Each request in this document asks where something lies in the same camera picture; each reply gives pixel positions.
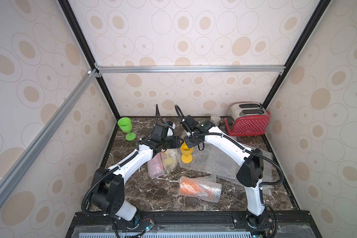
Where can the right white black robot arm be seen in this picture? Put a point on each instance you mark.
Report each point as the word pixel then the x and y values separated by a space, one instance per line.
pixel 251 162

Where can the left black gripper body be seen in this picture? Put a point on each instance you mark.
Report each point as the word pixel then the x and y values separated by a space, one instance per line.
pixel 170 142

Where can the red toaster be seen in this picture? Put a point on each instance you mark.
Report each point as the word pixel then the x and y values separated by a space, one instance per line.
pixel 247 119

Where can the beige bubble glass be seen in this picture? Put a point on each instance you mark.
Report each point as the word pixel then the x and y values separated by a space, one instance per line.
pixel 186 153

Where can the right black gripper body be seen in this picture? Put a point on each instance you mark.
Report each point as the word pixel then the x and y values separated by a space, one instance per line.
pixel 189 141

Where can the clear jar with powder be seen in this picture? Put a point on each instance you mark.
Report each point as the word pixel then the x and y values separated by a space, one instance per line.
pixel 216 120

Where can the horizontal aluminium rail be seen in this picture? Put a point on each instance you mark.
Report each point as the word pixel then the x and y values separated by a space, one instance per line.
pixel 191 69

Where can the yellow bubble wrapped glass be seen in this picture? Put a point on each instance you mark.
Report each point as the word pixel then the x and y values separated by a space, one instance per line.
pixel 170 159

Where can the green wine glass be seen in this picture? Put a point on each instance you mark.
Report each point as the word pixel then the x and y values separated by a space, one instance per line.
pixel 125 124

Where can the orange bubble glass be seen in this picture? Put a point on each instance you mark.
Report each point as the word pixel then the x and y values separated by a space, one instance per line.
pixel 204 188

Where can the clear bubble wrap sheet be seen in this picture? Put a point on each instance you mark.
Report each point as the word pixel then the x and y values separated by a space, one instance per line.
pixel 224 167
pixel 202 161

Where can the left diagonal aluminium rail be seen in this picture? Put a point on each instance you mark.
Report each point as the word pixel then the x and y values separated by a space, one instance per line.
pixel 12 178

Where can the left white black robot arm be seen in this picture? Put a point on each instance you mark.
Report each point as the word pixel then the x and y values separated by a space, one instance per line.
pixel 107 192

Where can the pink bubble wrapped glass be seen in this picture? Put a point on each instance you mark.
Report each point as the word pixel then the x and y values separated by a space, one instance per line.
pixel 155 167

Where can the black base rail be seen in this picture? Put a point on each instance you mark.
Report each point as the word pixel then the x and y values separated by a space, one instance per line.
pixel 280 224

